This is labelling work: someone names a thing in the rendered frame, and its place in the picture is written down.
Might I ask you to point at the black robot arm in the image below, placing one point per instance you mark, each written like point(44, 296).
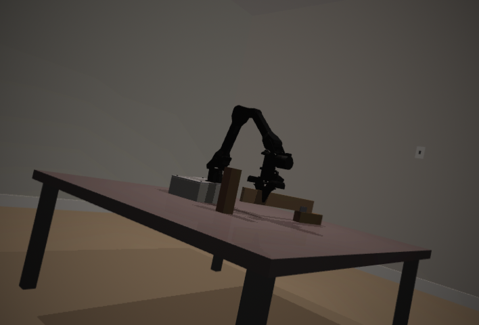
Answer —
point(271, 142)

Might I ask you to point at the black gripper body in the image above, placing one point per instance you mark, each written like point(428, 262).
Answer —
point(266, 177)

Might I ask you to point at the long wooden rail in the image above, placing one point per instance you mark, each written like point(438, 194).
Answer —
point(275, 200)

